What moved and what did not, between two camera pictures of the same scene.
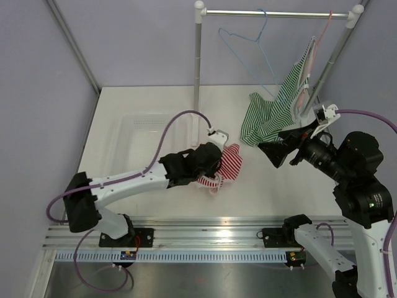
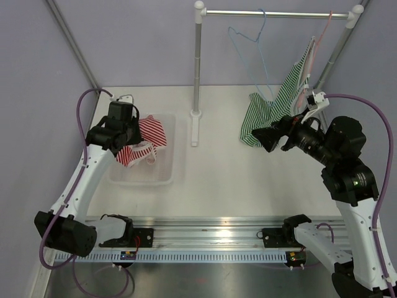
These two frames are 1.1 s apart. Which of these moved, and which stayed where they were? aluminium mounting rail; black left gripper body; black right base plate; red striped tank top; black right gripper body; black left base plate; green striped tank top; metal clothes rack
Moved: black left gripper body; black right gripper body; red striped tank top
Stayed: black right base plate; metal clothes rack; black left base plate; aluminium mounting rail; green striped tank top
